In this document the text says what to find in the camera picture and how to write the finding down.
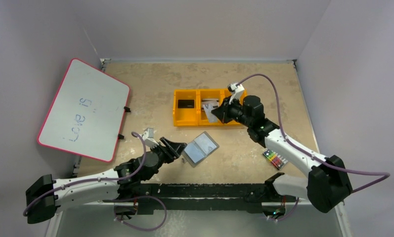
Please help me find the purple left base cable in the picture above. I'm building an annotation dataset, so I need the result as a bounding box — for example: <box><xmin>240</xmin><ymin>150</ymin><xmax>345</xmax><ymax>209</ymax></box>
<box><xmin>113</xmin><ymin>195</ymin><xmax>168</xmax><ymax>232</ymax></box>

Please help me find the pink framed whiteboard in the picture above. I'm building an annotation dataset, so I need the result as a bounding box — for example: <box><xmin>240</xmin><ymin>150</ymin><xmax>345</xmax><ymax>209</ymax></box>
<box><xmin>37</xmin><ymin>58</ymin><xmax>131</xmax><ymax>162</ymax></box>

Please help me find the grey leather card holder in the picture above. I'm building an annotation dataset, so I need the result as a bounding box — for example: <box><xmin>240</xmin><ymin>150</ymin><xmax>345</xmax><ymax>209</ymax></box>
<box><xmin>182</xmin><ymin>131</ymin><xmax>219</xmax><ymax>167</ymax></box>

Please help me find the yellow left bin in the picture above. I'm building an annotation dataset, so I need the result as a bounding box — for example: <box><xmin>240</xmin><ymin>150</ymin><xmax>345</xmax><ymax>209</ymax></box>
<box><xmin>173</xmin><ymin>89</ymin><xmax>198</xmax><ymax>127</ymax></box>

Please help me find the aluminium frame rail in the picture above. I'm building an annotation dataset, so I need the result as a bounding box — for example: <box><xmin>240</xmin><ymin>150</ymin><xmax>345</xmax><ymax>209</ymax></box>
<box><xmin>47</xmin><ymin>199</ymin><xmax>352</xmax><ymax>237</ymax></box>

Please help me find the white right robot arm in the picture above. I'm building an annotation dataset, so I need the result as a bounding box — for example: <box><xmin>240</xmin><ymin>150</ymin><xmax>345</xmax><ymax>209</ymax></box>
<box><xmin>211</xmin><ymin>95</ymin><xmax>353</xmax><ymax>213</ymax></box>

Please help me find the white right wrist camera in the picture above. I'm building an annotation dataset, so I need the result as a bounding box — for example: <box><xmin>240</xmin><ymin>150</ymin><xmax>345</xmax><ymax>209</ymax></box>
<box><xmin>227</xmin><ymin>82</ymin><xmax>245</xmax><ymax>104</ymax></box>

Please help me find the yellow middle bin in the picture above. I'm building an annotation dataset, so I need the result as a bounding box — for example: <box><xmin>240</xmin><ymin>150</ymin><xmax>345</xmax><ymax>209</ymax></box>
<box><xmin>197</xmin><ymin>89</ymin><xmax>223</xmax><ymax>126</ymax></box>

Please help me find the black card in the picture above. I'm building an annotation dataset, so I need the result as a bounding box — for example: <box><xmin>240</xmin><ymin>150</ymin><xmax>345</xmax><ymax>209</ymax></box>
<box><xmin>177</xmin><ymin>99</ymin><xmax>195</xmax><ymax>109</ymax></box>

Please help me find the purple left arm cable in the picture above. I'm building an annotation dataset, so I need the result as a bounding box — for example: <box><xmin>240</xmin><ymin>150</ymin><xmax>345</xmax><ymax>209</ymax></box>
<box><xmin>22</xmin><ymin>131</ymin><xmax>148</xmax><ymax>217</ymax></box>

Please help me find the yellow bin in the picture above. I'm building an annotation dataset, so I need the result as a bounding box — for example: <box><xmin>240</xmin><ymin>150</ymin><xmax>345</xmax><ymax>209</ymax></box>
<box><xmin>223</xmin><ymin>89</ymin><xmax>248</xmax><ymax>126</ymax></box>
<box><xmin>173</xmin><ymin>89</ymin><xmax>198</xmax><ymax>127</ymax></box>
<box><xmin>197</xmin><ymin>89</ymin><xmax>223</xmax><ymax>126</ymax></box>

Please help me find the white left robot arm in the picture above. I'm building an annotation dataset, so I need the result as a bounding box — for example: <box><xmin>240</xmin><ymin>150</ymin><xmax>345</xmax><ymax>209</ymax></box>
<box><xmin>23</xmin><ymin>137</ymin><xmax>187</xmax><ymax>224</ymax></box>

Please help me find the yellow right bin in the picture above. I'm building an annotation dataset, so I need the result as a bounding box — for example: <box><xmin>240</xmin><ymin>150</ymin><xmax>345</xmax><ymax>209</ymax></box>
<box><xmin>223</xmin><ymin>89</ymin><xmax>248</xmax><ymax>126</ymax></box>

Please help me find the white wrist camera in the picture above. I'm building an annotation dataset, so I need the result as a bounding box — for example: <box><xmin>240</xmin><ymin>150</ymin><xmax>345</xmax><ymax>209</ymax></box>
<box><xmin>227</xmin><ymin>82</ymin><xmax>245</xmax><ymax>104</ymax></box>
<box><xmin>141</xmin><ymin>128</ymin><xmax>159</xmax><ymax>149</ymax></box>

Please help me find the silver striped card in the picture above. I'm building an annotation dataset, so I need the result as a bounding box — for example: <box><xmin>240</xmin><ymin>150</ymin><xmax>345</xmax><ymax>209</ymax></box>
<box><xmin>201</xmin><ymin>98</ymin><xmax>219</xmax><ymax>108</ymax></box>

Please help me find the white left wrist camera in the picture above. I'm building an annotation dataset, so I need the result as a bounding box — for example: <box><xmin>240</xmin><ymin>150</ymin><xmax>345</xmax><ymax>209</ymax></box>
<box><xmin>141</xmin><ymin>128</ymin><xmax>159</xmax><ymax>149</ymax></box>

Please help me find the coloured marker pack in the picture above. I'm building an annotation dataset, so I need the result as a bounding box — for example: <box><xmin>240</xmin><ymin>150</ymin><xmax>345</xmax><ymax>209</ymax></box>
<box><xmin>263</xmin><ymin>149</ymin><xmax>288</xmax><ymax>170</ymax></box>

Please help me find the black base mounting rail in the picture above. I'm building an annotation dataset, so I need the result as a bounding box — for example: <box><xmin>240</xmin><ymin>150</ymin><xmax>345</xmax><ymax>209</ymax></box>
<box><xmin>109</xmin><ymin>179</ymin><xmax>296</xmax><ymax>215</ymax></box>

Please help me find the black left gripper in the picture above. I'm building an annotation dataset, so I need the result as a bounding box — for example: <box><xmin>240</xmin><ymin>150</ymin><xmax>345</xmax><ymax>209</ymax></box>
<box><xmin>149</xmin><ymin>137</ymin><xmax>186</xmax><ymax>168</ymax></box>

